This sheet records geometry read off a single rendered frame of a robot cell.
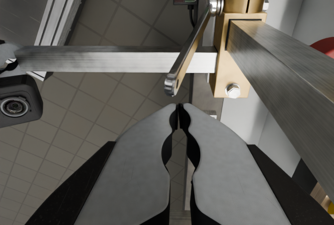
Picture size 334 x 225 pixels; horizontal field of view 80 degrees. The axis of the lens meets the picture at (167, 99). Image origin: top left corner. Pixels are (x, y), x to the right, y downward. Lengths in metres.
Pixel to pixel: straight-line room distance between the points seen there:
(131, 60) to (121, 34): 0.91
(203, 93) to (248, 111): 0.20
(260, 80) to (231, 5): 0.13
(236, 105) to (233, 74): 0.34
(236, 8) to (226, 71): 0.08
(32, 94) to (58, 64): 0.10
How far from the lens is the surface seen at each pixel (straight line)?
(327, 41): 0.30
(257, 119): 0.68
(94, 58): 0.30
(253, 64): 0.18
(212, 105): 0.51
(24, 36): 1.17
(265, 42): 0.18
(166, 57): 0.28
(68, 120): 1.62
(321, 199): 0.49
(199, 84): 0.48
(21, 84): 0.24
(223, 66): 0.28
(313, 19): 0.53
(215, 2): 0.27
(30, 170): 2.20
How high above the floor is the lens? 1.12
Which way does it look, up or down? 58 degrees down
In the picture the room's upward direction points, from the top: 176 degrees counter-clockwise
